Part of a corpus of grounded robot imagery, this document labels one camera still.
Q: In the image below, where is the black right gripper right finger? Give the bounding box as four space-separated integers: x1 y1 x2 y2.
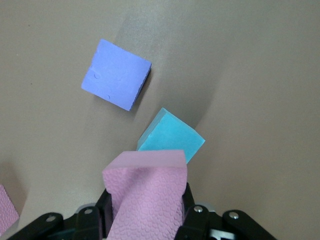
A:
176 182 211 240

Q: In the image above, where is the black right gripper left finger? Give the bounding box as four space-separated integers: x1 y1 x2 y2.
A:
73 189 115 240

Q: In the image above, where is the pink foam cube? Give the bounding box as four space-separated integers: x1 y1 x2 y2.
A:
0 184 20 235
102 149 188 240

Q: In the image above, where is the blue foam cube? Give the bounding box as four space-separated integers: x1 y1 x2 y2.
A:
136 107 206 165

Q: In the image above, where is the brown paper table cover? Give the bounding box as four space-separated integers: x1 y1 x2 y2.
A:
0 0 320 240

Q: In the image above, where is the purple foam cube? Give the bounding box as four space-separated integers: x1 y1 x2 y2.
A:
81 38 153 111

